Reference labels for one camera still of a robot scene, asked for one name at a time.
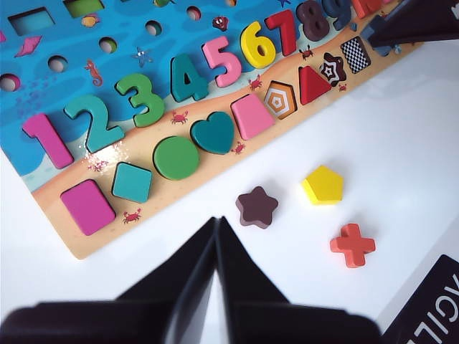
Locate dark teal number four piece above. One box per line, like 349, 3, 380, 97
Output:
170, 53, 209, 103

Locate red triangle block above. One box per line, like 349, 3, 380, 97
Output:
298, 65, 333, 106

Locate magenta number one piece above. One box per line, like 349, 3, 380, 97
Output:
21, 113, 75, 170

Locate teal square block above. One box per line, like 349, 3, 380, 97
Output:
110, 161, 153, 204

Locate pink number five piece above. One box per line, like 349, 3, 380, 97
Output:
201, 35, 241, 88

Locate red number seven piece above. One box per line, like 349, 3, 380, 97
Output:
264, 9, 301, 57

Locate green circle block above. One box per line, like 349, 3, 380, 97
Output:
153, 135, 201, 181

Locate black AgileX labelled plate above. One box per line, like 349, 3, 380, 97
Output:
382, 254, 459, 344

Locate teal number two piece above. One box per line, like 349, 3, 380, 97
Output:
63, 94, 126, 154

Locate maroon number eight piece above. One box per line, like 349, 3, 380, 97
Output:
295, 0, 330, 42

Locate magenta rectangle block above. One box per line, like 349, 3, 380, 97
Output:
60, 178, 117, 237

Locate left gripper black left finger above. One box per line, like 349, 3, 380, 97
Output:
0, 216, 218, 344

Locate maroon star block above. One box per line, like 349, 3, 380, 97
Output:
235, 186, 280, 231

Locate green number three piece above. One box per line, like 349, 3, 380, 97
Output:
114, 73, 166, 128

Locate dark teal heart block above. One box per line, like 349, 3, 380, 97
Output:
189, 110, 236, 156

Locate orange number ten piece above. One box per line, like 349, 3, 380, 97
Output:
351, 0, 383, 19

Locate colourful wooden puzzle board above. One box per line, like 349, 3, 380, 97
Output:
0, 0, 427, 261

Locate pink trapezoid block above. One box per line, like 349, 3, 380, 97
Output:
230, 93, 276, 141

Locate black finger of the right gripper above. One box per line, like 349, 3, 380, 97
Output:
369, 0, 459, 48

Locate yellow pentagon block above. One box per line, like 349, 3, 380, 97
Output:
301, 165, 344, 206

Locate navy number nine piece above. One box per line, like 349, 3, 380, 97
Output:
324, 0, 354, 32

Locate navy rectangular block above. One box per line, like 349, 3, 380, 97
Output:
360, 14, 402, 58

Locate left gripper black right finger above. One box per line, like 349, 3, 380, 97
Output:
216, 216, 383, 344

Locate yellow number six piece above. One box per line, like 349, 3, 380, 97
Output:
240, 20, 278, 70

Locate orange cross block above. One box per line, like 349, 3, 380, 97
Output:
329, 223, 377, 269

